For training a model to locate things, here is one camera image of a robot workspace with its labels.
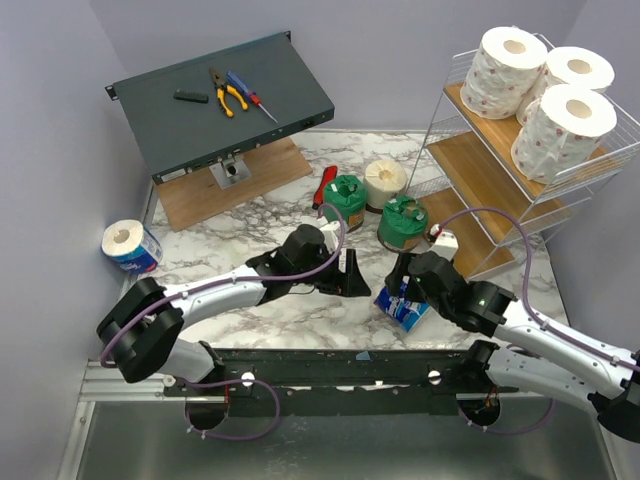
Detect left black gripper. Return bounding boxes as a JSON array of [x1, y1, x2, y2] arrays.
[[292, 247, 371, 297]]

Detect blue Tempo tissue roll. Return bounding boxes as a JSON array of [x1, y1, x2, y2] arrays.
[[374, 282, 429, 332]]

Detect floral roll back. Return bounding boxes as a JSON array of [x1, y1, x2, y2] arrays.
[[511, 84, 617, 184]]

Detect floral roll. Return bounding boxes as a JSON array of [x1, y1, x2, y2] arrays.
[[511, 84, 617, 184], [516, 46, 615, 125], [460, 26, 548, 120]]

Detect floral roll front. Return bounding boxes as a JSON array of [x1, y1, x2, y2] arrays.
[[516, 46, 615, 125]]

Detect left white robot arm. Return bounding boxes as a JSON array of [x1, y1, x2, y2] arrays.
[[96, 222, 371, 395]]

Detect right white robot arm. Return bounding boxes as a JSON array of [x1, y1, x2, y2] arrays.
[[385, 251, 639, 442]]

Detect bottom wooden shelf board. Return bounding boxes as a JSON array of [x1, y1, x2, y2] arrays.
[[419, 188, 514, 278]]

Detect wooden shelf board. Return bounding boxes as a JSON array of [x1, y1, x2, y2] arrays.
[[443, 82, 622, 201], [419, 188, 514, 278], [427, 132, 571, 234]]

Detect middle wooden shelf board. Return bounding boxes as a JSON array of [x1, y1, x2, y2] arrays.
[[427, 132, 571, 234]]

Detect top wooden shelf board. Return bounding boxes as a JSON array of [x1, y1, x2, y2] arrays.
[[443, 82, 622, 201]]

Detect green wrapped roll right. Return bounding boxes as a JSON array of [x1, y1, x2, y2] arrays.
[[377, 195, 429, 252]]

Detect green wrapped roll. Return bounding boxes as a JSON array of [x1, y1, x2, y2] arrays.
[[377, 195, 429, 252], [323, 175, 367, 232]]

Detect green wrapped roll left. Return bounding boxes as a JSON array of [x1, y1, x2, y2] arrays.
[[323, 175, 367, 232]]

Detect cream wrapped roll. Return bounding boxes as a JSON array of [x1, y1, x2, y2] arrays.
[[362, 159, 408, 212]]

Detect red utility knife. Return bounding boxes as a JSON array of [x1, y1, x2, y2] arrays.
[[312, 165, 338, 210]]

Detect wooden board under chassis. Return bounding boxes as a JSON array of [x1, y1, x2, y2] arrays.
[[155, 138, 312, 232]]

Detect blue wrapped roll far left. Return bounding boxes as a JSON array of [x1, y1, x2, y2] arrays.
[[101, 219, 163, 275]]

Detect dark grey rack chassis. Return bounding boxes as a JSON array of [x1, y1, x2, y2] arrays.
[[105, 32, 335, 185]]

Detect blue red screwdriver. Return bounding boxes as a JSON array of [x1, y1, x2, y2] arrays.
[[226, 71, 278, 123]]

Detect black bit holder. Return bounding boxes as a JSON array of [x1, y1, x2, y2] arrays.
[[173, 89, 209, 104]]

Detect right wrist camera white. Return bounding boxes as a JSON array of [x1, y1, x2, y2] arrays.
[[429, 224, 459, 261]]

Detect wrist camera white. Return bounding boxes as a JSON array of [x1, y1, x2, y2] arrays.
[[317, 216, 345, 253], [429, 224, 459, 261]]

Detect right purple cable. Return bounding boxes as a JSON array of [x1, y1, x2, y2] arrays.
[[434, 207, 640, 374]]

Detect purple cable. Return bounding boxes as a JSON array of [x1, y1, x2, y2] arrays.
[[99, 202, 349, 369], [434, 207, 640, 374]]

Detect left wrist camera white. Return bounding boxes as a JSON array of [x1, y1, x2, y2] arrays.
[[317, 216, 345, 253]]

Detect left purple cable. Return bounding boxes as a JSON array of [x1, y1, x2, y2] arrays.
[[99, 202, 349, 369]]

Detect white wire shelf rack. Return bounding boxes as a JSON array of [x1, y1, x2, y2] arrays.
[[409, 27, 639, 276]]

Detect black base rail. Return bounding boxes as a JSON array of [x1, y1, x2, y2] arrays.
[[164, 342, 497, 416]]

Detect yellow handled pliers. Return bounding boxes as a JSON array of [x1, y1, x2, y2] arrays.
[[209, 67, 249, 118]]

